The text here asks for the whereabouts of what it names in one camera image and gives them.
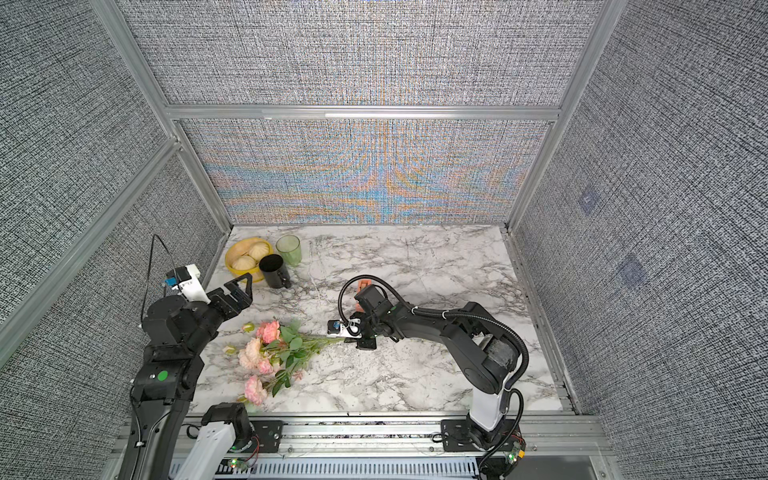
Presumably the pink flower bouquet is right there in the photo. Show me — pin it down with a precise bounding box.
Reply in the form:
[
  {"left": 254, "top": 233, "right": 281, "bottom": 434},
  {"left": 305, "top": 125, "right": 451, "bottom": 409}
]
[{"left": 223, "top": 320, "right": 344, "bottom": 407}]

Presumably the orange tape dispenser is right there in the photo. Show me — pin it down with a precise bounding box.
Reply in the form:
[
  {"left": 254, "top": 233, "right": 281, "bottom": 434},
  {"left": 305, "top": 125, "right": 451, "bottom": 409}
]
[{"left": 355, "top": 279, "right": 370, "bottom": 312}]

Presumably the black mug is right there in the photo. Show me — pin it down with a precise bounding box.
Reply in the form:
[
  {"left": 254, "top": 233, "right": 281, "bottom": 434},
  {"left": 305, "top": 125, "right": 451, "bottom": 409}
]
[{"left": 258, "top": 254, "right": 292, "bottom": 289}]

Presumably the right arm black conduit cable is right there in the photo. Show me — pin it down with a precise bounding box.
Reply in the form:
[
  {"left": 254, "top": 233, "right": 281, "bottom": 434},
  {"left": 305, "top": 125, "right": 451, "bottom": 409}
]
[{"left": 337, "top": 274, "right": 530, "bottom": 421}]

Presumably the wrist white camera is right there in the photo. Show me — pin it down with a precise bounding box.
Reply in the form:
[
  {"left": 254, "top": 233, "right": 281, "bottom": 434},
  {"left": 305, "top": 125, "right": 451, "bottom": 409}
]
[
  {"left": 327, "top": 320, "right": 361, "bottom": 339},
  {"left": 165, "top": 264, "right": 210, "bottom": 304}
]

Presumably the steamed bun in bowl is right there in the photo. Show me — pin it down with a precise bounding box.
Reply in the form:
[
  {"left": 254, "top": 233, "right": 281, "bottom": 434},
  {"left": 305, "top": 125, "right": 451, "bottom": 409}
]
[{"left": 232, "top": 255, "right": 257, "bottom": 271}]

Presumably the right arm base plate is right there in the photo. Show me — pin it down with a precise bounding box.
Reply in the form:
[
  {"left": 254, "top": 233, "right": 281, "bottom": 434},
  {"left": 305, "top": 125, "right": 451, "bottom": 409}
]
[{"left": 440, "top": 418, "right": 525, "bottom": 452}]

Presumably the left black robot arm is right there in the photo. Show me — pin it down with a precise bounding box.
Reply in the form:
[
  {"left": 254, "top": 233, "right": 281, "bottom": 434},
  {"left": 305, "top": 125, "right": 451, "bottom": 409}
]
[{"left": 118, "top": 267, "right": 253, "bottom": 479}]

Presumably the yellow bowl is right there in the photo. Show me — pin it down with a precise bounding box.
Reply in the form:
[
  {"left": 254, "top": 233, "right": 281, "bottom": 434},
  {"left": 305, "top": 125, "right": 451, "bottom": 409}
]
[{"left": 225, "top": 237, "right": 274, "bottom": 282}]

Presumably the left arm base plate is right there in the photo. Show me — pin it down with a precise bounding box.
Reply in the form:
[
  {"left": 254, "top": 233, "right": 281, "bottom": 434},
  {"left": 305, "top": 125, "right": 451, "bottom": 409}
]
[{"left": 194, "top": 420, "right": 284, "bottom": 456}]

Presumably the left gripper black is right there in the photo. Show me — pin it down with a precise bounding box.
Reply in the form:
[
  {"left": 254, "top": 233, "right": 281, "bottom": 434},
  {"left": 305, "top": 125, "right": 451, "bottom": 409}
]
[{"left": 185, "top": 271, "right": 252, "bottom": 355}]

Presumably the green glass cup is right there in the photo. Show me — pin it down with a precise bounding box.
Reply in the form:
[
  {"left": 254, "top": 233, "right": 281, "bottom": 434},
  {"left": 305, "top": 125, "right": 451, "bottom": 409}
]
[{"left": 276, "top": 234, "right": 303, "bottom": 267}]

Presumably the aluminium front rail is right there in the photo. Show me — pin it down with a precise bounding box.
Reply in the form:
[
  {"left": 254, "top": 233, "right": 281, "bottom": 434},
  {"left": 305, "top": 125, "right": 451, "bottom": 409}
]
[{"left": 110, "top": 413, "right": 613, "bottom": 460}]

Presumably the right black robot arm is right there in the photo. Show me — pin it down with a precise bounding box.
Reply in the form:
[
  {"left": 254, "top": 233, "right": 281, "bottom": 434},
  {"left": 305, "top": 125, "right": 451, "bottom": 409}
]
[{"left": 340, "top": 285, "right": 530, "bottom": 451}]

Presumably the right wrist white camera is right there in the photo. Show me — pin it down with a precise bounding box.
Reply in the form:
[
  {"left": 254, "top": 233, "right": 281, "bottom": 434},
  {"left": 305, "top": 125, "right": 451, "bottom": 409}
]
[{"left": 327, "top": 320, "right": 361, "bottom": 339}]

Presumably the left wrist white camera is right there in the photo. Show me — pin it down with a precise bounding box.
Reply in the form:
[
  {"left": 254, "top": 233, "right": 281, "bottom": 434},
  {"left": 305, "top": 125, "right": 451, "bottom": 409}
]
[{"left": 165, "top": 264, "right": 210, "bottom": 304}]

